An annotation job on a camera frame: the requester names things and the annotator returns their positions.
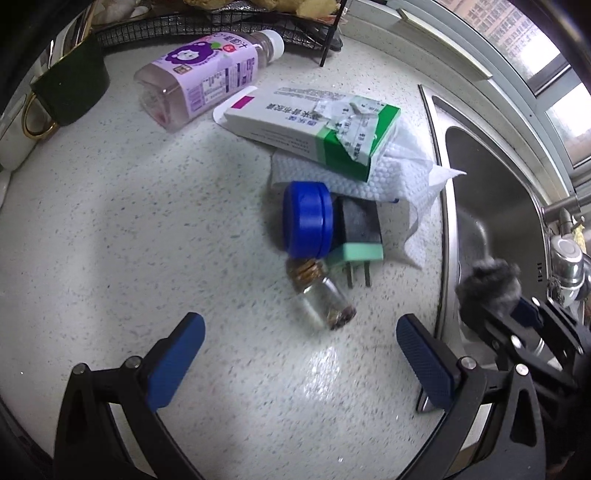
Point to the grey fuzzy clump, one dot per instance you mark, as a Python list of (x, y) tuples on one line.
[(489, 281)]

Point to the yellow potato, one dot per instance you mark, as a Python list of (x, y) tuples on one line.
[(300, 4)]

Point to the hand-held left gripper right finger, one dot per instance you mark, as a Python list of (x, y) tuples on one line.
[(425, 364)]

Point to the purple label drink bottle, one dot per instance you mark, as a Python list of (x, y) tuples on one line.
[(198, 69)]

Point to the white and green medicine box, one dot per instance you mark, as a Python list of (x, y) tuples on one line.
[(286, 120)]

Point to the blue round jar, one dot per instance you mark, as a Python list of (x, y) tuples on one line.
[(307, 217)]

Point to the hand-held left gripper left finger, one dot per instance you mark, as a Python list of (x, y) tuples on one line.
[(178, 360)]

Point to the white paper towel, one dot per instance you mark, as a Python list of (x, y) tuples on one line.
[(406, 184)]

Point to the steel faucet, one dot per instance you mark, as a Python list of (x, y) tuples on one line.
[(568, 258)]

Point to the white mug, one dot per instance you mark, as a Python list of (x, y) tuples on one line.
[(14, 138)]

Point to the black and green power adapter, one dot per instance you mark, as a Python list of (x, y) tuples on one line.
[(358, 221)]

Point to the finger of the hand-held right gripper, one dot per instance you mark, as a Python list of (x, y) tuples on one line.
[(489, 332), (528, 311)]

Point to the dark green mug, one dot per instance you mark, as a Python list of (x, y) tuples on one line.
[(69, 87)]

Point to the stainless steel sink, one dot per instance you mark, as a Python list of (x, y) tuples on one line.
[(485, 194)]

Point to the small glass vial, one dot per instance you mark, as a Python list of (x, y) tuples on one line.
[(321, 300)]

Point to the garlic bulb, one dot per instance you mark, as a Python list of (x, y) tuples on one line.
[(122, 7)]

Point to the window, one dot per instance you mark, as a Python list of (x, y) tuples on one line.
[(531, 46)]

